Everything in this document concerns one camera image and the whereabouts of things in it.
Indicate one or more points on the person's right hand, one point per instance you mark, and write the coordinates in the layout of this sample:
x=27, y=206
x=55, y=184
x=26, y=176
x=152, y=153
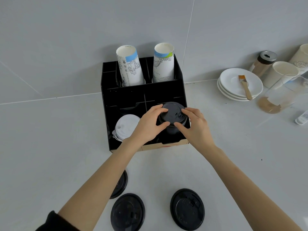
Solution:
x=197, y=132

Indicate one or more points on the person's left hand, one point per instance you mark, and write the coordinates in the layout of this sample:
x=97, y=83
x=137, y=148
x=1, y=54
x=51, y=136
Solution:
x=144, y=127

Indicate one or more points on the person's left thumb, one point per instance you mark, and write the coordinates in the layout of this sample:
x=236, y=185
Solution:
x=163, y=126

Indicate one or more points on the person's left middle finger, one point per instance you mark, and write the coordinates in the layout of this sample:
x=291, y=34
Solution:
x=156, y=107

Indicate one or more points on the person's right thumb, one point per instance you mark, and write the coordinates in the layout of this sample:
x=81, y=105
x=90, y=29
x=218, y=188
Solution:
x=181, y=126

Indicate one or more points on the stack of black cup lids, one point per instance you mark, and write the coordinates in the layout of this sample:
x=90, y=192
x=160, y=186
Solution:
x=172, y=115

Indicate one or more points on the person's right forearm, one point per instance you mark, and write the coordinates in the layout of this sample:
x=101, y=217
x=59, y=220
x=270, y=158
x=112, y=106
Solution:
x=245, y=187

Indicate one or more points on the person's left forearm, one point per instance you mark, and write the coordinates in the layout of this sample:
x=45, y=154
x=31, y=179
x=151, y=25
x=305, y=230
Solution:
x=101, y=185

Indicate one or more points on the black acrylic cup organizer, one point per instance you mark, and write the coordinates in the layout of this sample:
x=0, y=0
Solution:
x=163, y=90

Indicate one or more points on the brown cardboard box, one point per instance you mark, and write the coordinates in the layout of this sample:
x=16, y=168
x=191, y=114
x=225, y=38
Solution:
x=166, y=147

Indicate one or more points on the stack of white cup lids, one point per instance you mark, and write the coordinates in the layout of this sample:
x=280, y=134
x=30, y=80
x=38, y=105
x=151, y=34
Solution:
x=125, y=128

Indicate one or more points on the green printed paper cup stack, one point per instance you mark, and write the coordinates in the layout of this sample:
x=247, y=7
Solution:
x=163, y=64

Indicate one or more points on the blue printed paper cup stack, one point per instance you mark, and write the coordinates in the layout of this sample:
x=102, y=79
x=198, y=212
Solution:
x=130, y=67

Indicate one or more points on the white saucer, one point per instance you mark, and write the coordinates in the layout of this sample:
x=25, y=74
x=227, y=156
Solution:
x=225, y=94
x=231, y=80
x=222, y=90

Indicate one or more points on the single black cup lid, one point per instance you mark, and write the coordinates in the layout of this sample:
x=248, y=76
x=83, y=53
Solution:
x=187, y=209
x=120, y=186
x=128, y=212

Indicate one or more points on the brown jar with black cap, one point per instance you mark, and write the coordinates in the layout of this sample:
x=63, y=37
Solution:
x=262, y=64

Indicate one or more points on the clear plastic cup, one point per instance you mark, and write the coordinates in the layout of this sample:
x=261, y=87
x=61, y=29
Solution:
x=279, y=96

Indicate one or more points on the plain white paper cup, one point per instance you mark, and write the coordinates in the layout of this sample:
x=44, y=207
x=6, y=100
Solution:
x=276, y=73

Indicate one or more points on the small white device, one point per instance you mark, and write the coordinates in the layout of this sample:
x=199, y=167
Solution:
x=302, y=118

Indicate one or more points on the white paper cup with drawing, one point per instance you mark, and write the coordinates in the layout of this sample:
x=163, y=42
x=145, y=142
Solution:
x=299, y=57

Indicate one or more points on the black sleeve cuff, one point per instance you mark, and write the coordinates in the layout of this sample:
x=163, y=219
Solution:
x=51, y=222

